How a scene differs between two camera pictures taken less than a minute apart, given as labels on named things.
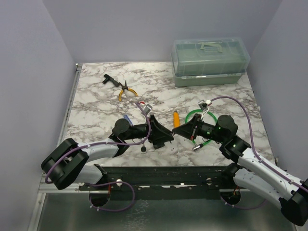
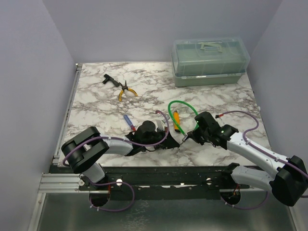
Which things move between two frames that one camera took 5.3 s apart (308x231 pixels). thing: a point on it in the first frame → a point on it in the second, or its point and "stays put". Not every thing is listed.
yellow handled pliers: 125,87 stays put
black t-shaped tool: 108,78 stays put
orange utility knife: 176,119 stays put
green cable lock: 198,147 → 185,136
